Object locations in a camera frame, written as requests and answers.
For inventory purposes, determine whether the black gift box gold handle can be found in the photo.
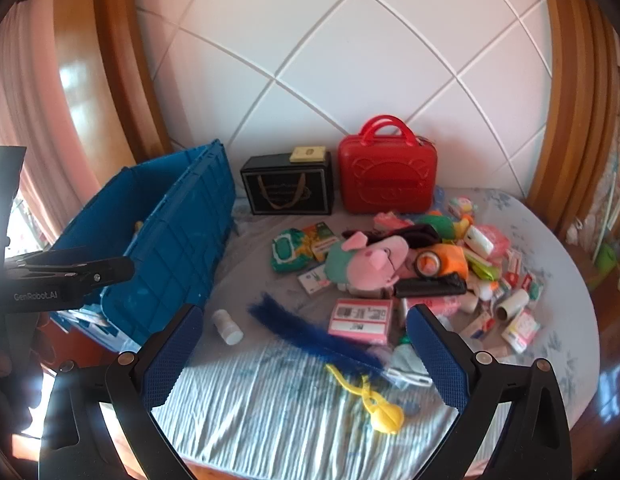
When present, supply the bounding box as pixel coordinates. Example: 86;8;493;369
240;152;335;217

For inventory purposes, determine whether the pink curtain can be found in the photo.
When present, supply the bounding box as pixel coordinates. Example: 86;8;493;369
0;5;66;251

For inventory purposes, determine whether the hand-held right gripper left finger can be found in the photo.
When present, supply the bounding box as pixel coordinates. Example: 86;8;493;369
38;304;205;480

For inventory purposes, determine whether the pale striped bed sheet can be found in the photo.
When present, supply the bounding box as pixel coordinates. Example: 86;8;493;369
150;185;601;476

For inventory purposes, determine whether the pile of small packets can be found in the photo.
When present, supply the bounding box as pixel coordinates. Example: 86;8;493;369
440;195;546;356

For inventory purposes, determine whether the white paper roll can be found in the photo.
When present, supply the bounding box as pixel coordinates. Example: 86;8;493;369
494;290;531;322

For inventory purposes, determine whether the yellow plastic toy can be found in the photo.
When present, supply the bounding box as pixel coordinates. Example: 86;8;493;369
325;362;406;435

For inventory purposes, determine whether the pink tissue pack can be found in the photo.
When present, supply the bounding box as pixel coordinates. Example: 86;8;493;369
327;297;395;346

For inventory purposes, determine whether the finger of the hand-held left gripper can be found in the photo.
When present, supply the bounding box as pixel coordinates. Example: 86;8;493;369
5;246;136;293

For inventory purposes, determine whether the green plastic container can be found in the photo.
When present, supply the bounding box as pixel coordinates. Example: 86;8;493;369
592;242;620;273

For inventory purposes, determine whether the white pill bottle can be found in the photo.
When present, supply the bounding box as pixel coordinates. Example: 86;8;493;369
212;308;244;346

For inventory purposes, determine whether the green wet wipes pack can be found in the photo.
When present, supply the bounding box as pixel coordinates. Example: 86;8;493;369
270;227;311;273

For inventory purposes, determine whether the blue fuzzy wand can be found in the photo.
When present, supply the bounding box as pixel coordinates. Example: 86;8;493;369
247;292;386;373

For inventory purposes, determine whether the orange plush toy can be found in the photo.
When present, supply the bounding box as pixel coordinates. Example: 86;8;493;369
415;244;470;281

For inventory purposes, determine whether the orange green packet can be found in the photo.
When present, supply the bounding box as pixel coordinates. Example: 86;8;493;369
302;222;341;263

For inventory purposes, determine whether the blue plastic crate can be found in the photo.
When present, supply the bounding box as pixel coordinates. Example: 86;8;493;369
49;139;237;356

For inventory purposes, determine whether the wooden headboard frame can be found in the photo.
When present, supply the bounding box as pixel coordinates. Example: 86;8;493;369
52;0;620;236

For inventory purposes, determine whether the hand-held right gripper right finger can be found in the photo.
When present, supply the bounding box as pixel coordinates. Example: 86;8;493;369
406;304;573;480

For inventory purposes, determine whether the small beige box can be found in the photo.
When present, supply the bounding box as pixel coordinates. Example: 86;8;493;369
291;146;327;163

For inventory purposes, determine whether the green plush toy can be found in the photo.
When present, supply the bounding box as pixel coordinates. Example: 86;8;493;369
415;212;475;241

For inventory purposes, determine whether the window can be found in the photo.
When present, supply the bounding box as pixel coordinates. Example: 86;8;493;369
5;170;53;261

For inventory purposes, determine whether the pink pig plush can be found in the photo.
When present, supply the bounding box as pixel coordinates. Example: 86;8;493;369
324;231;411;293

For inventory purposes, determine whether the small white card packet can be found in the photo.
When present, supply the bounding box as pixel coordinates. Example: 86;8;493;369
297;270;332;294

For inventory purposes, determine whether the red toy suitcase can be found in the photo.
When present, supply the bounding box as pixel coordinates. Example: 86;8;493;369
337;115;438;213

